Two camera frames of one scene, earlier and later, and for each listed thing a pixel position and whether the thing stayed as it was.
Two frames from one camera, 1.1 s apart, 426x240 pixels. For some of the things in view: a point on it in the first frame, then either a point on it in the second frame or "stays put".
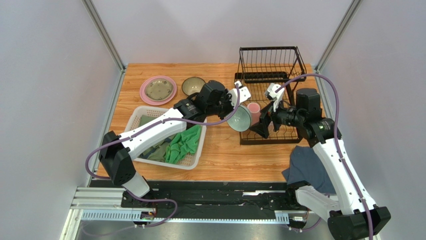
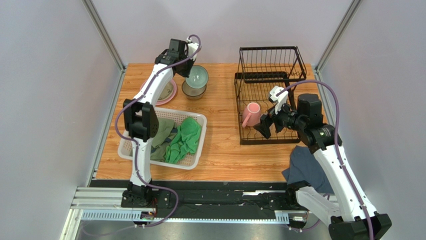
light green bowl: x=240 y=120 -> x=198 y=77
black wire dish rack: x=270 y=74 stays put
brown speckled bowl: x=192 y=85 stays put
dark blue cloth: x=304 y=166 stays put
